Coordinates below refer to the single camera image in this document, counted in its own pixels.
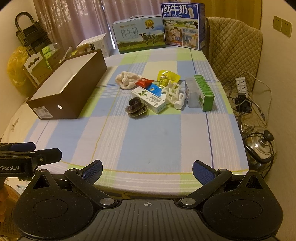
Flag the black folding cart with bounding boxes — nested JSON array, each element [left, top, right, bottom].
[[15, 11, 52, 56]]

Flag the cardboard tissue carton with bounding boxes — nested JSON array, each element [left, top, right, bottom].
[[22, 43, 66, 89]]

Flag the white product box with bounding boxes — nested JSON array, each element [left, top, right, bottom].
[[77, 33, 112, 58]]

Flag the light blue milk carton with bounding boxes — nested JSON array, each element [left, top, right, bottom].
[[112, 15, 166, 54]]

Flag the dark blue milk carton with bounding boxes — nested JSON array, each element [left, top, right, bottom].
[[161, 2, 206, 50]]

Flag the white long medicine box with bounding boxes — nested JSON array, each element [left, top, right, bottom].
[[131, 86, 168, 114]]

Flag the red snack packet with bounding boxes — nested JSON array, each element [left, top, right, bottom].
[[135, 78, 154, 88]]

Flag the yellow plastic bag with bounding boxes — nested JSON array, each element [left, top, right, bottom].
[[6, 46, 34, 97]]

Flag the yellow snack packet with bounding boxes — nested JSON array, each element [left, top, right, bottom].
[[157, 70, 181, 86]]

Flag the brown storage box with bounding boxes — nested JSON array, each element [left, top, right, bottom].
[[27, 50, 107, 120]]

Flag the steel pot with lid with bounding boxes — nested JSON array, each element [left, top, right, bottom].
[[241, 126, 276, 178]]

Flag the checkered bed sheet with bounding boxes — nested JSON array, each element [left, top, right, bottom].
[[19, 47, 248, 195]]

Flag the person's left hand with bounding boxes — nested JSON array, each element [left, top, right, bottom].
[[0, 186, 9, 223]]

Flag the pink curtain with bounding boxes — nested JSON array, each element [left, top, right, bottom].
[[34, 1, 162, 50]]

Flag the dark velvet scrunchie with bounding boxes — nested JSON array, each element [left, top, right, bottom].
[[125, 96, 148, 118]]

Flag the white power strip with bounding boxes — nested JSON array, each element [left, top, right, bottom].
[[235, 77, 248, 98]]

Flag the wall switch plates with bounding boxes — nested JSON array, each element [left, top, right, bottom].
[[273, 16, 292, 38]]

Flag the blue sachet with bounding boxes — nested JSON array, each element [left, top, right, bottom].
[[147, 83, 162, 97]]

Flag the green medicine box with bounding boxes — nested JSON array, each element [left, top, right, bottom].
[[194, 75, 215, 111]]

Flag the clear plastic case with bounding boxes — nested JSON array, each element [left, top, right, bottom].
[[185, 77, 200, 108]]

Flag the white knitted cloth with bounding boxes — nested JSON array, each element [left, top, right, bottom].
[[115, 71, 142, 90]]

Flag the quilted beige chair cover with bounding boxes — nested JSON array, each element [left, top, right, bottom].
[[204, 17, 263, 86]]

